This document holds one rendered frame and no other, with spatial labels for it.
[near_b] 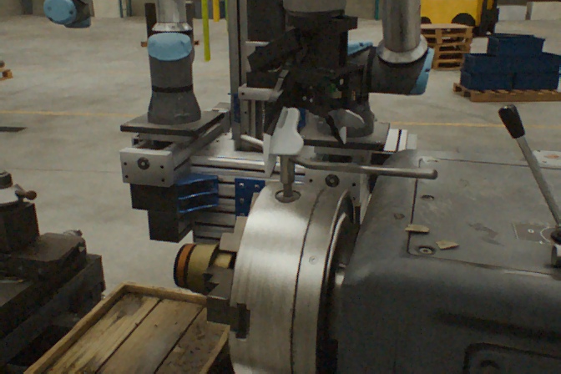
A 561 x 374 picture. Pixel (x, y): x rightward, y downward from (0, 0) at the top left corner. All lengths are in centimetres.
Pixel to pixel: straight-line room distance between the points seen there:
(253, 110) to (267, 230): 83
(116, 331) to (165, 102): 64
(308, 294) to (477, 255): 22
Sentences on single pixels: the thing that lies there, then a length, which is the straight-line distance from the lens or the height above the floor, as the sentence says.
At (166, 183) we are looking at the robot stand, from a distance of 141.
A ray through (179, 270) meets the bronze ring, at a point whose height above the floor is 109.
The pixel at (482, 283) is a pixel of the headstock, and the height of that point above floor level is 125.
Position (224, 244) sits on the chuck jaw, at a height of 112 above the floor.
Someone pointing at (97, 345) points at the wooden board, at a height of 89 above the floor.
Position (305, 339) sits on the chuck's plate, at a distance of 72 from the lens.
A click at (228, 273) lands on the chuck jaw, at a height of 111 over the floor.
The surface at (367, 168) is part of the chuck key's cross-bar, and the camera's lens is 65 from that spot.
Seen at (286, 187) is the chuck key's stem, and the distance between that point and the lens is 77.
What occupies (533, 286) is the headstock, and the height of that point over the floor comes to 125.
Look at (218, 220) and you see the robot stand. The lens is 154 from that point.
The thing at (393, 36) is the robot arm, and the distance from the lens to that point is 125.
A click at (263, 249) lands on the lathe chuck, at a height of 119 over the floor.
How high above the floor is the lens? 154
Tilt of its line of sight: 19 degrees down
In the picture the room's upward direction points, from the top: straight up
